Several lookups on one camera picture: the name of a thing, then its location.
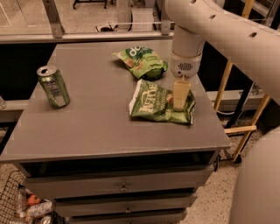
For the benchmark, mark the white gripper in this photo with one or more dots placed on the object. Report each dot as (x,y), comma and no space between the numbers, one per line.
(185,66)

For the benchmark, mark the green Kettle jalapeno chip bag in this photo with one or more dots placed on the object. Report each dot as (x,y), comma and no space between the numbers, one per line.
(154,103)

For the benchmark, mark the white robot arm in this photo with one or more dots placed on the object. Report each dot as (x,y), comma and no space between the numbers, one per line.
(255,50)

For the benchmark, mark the green apple chip bag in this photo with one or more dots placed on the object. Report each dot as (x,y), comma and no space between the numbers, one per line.
(143,62)

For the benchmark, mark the green soda can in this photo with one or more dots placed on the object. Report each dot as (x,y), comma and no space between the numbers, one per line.
(51,80)

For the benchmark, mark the silver can in basket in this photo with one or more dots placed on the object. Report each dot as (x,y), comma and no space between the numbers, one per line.
(47,220)

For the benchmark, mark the grey drawer cabinet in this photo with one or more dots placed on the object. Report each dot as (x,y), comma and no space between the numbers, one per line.
(97,163)

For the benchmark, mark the yellow wooden stand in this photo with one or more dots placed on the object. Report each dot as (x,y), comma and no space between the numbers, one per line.
(233,128)

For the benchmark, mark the orange fruit in basket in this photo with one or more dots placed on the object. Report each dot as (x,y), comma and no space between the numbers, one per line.
(33,200)

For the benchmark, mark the black wire basket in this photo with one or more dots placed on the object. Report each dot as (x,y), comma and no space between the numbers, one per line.
(13,203)

